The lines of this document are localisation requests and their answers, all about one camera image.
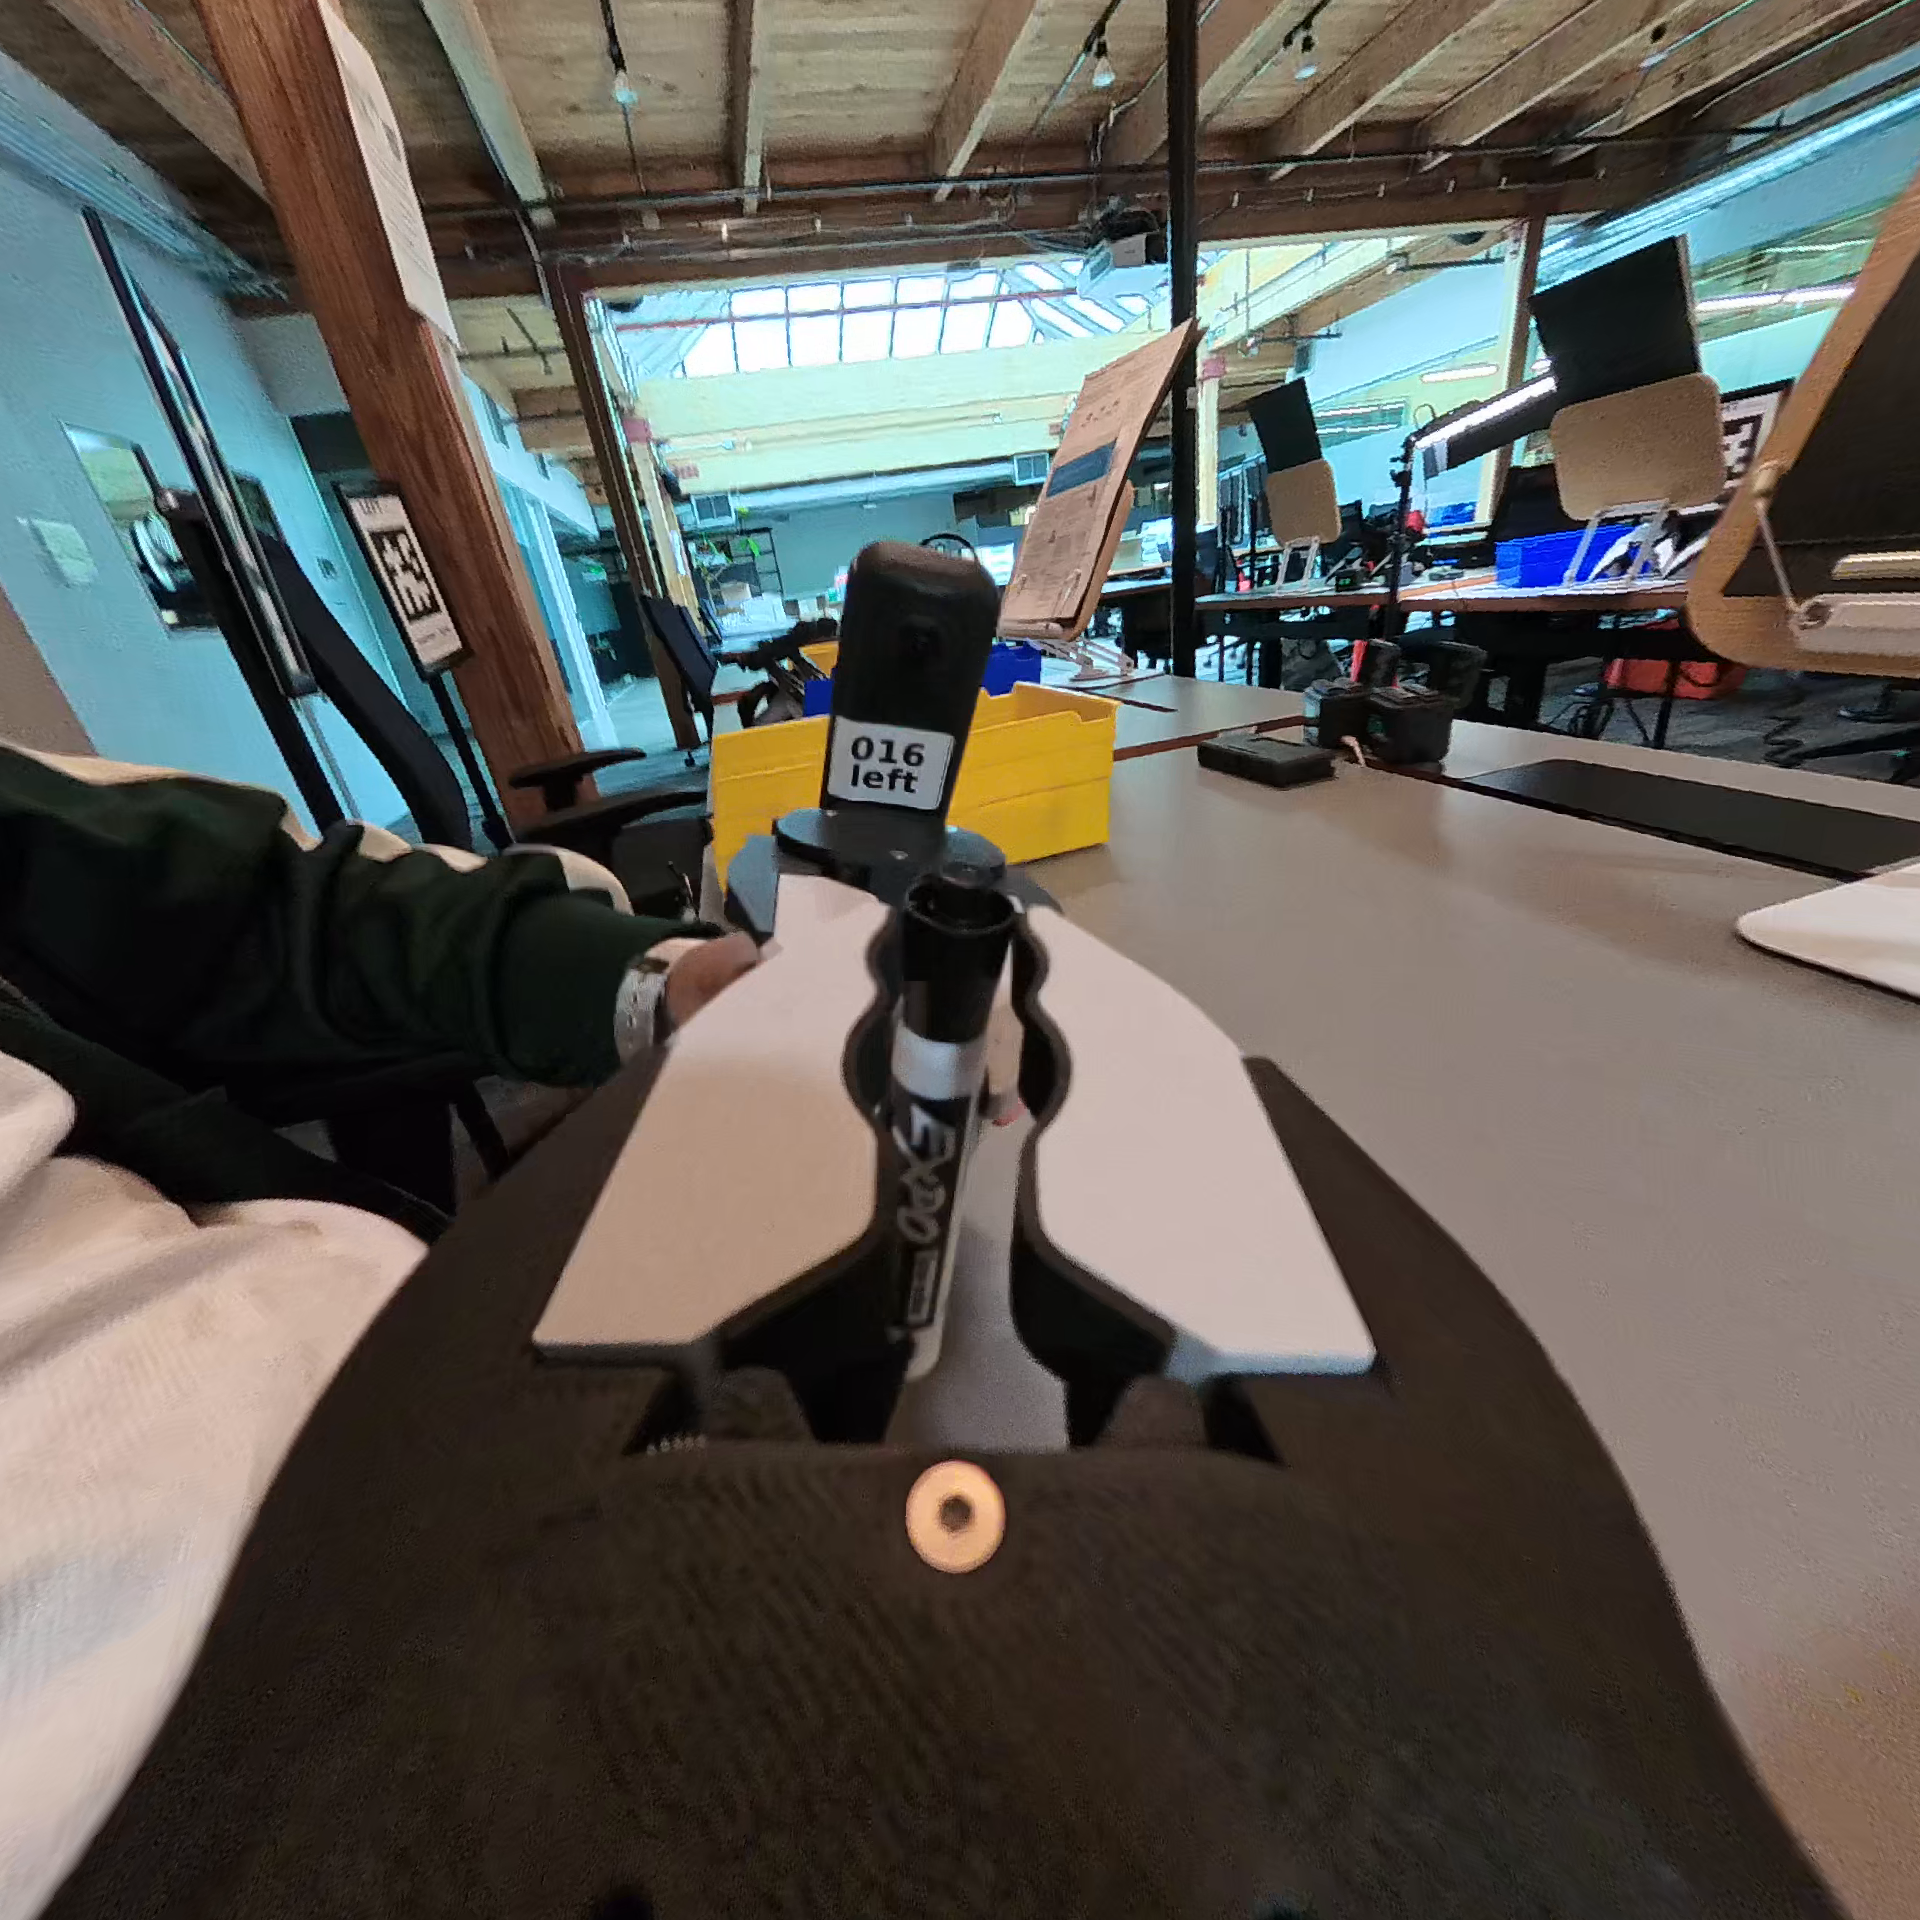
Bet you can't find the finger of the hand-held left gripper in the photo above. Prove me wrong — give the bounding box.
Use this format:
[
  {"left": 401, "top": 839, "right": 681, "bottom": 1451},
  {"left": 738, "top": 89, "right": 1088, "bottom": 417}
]
[{"left": 766, "top": 874, "right": 888, "bottom": 964}]

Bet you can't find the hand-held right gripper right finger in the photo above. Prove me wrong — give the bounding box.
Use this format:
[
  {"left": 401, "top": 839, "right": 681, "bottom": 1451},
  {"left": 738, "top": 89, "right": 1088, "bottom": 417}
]
[{"left": 1011, "top": 903, "right": 1377, "bottom": 1450}]

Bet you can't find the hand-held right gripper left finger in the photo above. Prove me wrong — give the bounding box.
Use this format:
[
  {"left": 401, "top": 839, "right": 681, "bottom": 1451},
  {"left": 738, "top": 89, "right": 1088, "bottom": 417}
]
[{"left": 533, "top": 900, "right": 910, "bottom": 1442}]

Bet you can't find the black dry erase marker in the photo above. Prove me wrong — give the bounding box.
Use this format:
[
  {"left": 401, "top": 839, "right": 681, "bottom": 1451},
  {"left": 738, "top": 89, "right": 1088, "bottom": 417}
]
[{"left": 877, "top": 874, "right": 1022, "bottom": 1382}]

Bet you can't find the yellow plastic bin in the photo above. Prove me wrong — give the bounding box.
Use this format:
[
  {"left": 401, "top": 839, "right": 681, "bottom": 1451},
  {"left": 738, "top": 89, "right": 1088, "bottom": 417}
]
[{"left": 709, "top": 682, "right": 1119, "bottom": 887}]

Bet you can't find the person's left forearm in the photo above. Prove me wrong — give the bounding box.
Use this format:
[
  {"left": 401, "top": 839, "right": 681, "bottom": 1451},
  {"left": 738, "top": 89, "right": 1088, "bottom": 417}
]
[{"left": 0, "top": 742, "right": 706, "bottom": 1089}]

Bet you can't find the grey desk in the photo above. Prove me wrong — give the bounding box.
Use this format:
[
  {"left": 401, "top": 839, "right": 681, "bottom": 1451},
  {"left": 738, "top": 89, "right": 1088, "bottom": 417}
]
[{"left": 901, "top": 675, "right": 1920, "bottom": 1920}]

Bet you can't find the black desk mat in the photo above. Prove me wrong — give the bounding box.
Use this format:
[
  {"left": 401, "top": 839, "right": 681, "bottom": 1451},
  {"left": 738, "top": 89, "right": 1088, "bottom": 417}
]
[{"left": 1462, "top": 756, "right": 1920, "bottom": 883}]

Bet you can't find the person's left hand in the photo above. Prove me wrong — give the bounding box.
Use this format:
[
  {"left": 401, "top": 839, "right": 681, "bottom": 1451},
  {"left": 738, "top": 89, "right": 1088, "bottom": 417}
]
[{"left": 663, "top": 931, "right": 759, "bottom": 1038}]

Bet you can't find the blue plastic bin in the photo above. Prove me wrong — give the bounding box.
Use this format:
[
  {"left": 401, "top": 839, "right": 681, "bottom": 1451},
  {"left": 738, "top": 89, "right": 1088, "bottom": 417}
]
[
  {"left": 1494, "top": 526, "right": 1653, "bottom": 590},
  {"left": 802, "top": 642, "right": 1043, "bottom": 719}
]

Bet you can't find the white sign stand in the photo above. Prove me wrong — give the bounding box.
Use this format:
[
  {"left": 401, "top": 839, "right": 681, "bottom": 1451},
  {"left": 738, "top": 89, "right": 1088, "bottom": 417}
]
[{"left": 1019, "top": 627, "right": 1179, "bottom": 676}]

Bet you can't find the brown cardboard sign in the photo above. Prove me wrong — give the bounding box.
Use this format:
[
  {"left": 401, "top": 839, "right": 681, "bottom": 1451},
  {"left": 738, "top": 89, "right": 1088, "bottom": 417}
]
[{"left": 997, "top": 317, "right": 1205, "bottom": 639}]

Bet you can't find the black rectangular case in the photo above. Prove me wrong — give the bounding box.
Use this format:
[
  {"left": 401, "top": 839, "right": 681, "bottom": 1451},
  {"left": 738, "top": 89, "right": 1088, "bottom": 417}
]
[{"left": 1198, "top": 732, "right": 1336, "bottom": 788}]

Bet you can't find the cardboard backed board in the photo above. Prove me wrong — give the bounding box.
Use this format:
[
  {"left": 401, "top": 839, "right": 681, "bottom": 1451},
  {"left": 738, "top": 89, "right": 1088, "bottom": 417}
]
[
  {"left": 1527, "top": 235, "right": 1727, "bottom": 519},
  {"left": 1245, "top": 374, "right": 1341, "bottom": 543}
]

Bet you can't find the black metal pole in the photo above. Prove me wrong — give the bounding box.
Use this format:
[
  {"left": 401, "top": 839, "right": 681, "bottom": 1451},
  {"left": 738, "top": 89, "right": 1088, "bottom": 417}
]
[{"left": 1160, "top": 0, "right": 1205, "bottom": 682}]

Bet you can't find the black charging dock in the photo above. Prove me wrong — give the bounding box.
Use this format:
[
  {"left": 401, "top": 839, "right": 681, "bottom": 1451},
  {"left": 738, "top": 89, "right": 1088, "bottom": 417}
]
[{"left": 1302, "top": 638, "right": 1490, "bottom": 767}]

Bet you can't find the framed marker poster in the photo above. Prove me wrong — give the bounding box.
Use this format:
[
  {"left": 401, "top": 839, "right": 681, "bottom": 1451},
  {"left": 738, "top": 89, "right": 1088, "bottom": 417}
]
[{"left": 333, "top": 481, "right": 473, "bottom": 676}]

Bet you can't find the wooden pillar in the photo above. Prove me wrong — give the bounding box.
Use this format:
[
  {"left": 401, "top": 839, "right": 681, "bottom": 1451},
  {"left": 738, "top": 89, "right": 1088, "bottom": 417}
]
[{"left": 193, "top": 0, "right": 586, "bottom": 828}]

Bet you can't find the person's dark green jacket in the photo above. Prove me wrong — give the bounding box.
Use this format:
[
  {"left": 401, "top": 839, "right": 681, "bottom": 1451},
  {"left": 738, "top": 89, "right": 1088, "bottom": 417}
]
[{"left": 0, "top": 975, "right": 451, "bottom": 1239}]

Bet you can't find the person's white shirt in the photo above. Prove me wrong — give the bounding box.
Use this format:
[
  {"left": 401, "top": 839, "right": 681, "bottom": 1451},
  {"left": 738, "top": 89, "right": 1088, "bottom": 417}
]
[{"left": 0, "top": 1050, "right": 430, "bottom": 1913}]

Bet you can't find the black framed display panel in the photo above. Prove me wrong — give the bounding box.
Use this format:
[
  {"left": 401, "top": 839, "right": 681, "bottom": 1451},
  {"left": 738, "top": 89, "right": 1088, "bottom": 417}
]
[{"left": 81, "top": 210, "right": 354, "bottom": 835}]

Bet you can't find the white paper notice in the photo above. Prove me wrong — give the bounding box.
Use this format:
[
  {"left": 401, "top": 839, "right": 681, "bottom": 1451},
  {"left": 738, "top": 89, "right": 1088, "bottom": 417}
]
[{"left": 318, "top": 0, "right": 459, "bottom": 347}]

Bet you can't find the white stand base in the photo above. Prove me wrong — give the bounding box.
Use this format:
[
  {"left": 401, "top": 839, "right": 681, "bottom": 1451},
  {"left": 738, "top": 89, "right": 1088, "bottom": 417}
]
[{"left": 1737, "top": 861, "right": 1920, "bottom": 1002}]

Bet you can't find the small marker poster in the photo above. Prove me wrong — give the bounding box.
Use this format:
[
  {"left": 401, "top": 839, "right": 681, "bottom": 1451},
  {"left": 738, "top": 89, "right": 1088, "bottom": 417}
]
[{"left": 1714, "top": 382, "right": 1797, "bottom": 494}]

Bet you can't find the black board with wooden back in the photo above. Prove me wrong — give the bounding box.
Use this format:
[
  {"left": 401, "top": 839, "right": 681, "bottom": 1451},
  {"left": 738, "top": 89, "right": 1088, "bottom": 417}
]
[{"left": 1687, "top": 164, "right": 1920, "bottom": 682}]

